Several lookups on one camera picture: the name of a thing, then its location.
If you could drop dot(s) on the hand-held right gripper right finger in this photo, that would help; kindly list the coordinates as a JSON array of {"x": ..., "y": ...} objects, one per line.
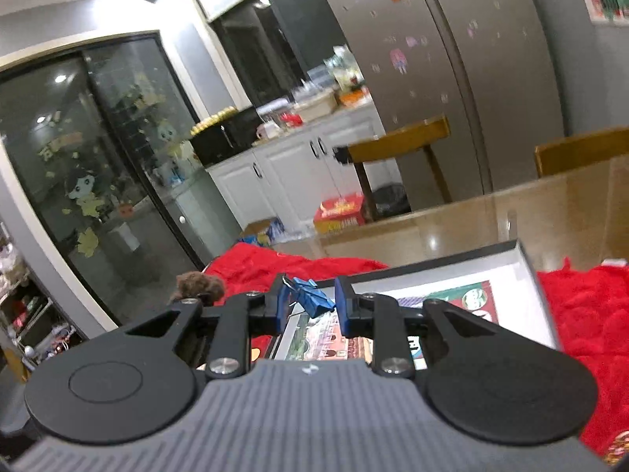
[{"x": 344, "y": 309}]

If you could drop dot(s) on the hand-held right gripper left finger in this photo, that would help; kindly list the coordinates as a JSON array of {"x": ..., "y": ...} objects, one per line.
[{"x": 282, "y": 305}]

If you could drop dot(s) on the blue binder clip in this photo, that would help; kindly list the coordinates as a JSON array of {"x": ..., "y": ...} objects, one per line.
[{"x": 317, "y": 300}]

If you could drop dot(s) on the black shallow box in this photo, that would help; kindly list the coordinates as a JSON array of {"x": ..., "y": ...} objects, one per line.
[{"x": 491, "y": 265}]

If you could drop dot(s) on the cardboard box with blue packets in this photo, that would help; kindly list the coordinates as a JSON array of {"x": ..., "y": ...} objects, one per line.
[{"x": 260, "y": 231}]

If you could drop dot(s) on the red snack box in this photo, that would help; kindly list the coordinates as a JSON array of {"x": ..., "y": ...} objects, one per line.
[{"x": 339, "y": 214}]

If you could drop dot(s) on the black trash bin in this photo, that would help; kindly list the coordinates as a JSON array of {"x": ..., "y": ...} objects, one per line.
[{"x": 393, "y": 199}]

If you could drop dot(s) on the printed card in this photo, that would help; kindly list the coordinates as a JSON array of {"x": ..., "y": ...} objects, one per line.
[{"x": 471, "y": 300}]

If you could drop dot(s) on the white kitchen cabinet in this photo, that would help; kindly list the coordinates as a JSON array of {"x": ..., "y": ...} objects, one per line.
[{"x": 295, "y": 177}]

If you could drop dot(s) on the white cup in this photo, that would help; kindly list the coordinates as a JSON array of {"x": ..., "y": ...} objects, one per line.
[{"x": 268, "y": 132}]

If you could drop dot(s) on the black microwave oven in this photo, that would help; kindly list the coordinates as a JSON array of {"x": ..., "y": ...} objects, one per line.
[{"x": 226, "y": 140}]

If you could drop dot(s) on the wooden chair with black clip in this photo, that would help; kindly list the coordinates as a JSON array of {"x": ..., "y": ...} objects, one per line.
[{"x": 393, "y": 142}]

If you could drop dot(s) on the yellow items on microwave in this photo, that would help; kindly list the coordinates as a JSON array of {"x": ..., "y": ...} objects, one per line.
[{"x": 211, "y": 120}]

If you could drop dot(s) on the beige plastic basin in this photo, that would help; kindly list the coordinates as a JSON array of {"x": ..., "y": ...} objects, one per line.
[{"x": 317, "y": 105}]

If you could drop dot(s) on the white plastic bags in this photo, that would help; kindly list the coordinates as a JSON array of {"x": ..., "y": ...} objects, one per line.
[{"x": 344, "y": 71}]

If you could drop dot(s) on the silver double-door fridge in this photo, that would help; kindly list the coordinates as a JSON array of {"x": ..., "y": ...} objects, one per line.
[{"x": 432, "y": 83}]

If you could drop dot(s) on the red printed blanket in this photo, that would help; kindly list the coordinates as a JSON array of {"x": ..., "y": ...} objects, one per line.
[{"x": 589, "y": 314}]

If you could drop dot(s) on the cluttered storage rack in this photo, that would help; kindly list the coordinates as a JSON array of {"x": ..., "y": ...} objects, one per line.
[{"x": 29, "y": 314}]

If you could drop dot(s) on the sliding glass door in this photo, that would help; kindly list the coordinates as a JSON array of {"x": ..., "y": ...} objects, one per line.
[{"x": 73, "y": 157}]

